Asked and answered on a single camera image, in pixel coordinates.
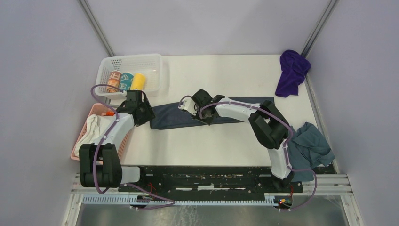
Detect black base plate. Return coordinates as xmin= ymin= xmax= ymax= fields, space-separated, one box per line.
xmin=118 ymin=165 xmax=303 ymax=202

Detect orange patterned rolled towel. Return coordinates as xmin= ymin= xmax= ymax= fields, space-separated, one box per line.
xmin=106 ymin=70 xmax=122 ymax=93

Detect yellow rolled towel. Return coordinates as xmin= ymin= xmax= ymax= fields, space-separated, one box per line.
xmin=129 ymin=73 xmax=146 ymax=91

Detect corner metal rail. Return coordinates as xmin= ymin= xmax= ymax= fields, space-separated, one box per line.
xmin=77 ymin=0 xmax=115 ymax=57
xmin=301 ymin=0 xmax=339 ymax=58

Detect white cloth in basket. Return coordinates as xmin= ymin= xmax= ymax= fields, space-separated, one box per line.
xmin=74 ymin=114 xmax=113 ymax=157

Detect white plastic basket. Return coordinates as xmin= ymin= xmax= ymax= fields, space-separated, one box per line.
xmin=96 ymin=54 xmax=162 ymax=97

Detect orange item in basket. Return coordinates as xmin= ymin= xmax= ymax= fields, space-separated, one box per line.
xmin=101 ymin=111 xmax=115 ymax=116

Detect left corner metal rail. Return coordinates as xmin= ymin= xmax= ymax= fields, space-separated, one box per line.
xmin=77 ymin=0 xmax=115 ymax=57

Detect teal patterned rolled towel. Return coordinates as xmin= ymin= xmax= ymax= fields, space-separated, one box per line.
xmin=119 ymin=72 xmax=134 ymax=91

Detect right corner metal rail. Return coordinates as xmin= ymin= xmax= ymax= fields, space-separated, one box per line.
xmin=301 ymin=0 xmax=339 ymax=58

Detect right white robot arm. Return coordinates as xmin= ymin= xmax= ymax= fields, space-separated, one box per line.
xmin=178 ymin=89 xmax=294 ymax=192

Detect purple towel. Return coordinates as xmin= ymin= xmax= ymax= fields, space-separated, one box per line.
xmin=275 ymin=50 xmax=311 ymax=97

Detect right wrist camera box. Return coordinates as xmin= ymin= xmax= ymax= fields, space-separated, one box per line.
xmin=178 ymin=99 xmax=196 ymax=114

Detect dark grey towel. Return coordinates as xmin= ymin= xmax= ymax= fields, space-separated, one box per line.
xmin=150 ymin=97 xmax=274 ymax=130

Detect aluminium frame rails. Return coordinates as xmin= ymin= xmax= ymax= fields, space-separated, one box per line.
xmin=61 ymin=174 xmax=364 ymax=226

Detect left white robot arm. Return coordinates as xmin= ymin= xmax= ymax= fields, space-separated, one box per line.
xmin=79 ymin=90 xmax=155 ymax=194

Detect pink plastic basket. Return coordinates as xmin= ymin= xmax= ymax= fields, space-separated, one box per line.
xmin=71 ymin=103 xmax=134 ymax=161

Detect teal blue towel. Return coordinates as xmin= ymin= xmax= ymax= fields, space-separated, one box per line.
xmin=287 ymin=122 xmax=335 ymax=170

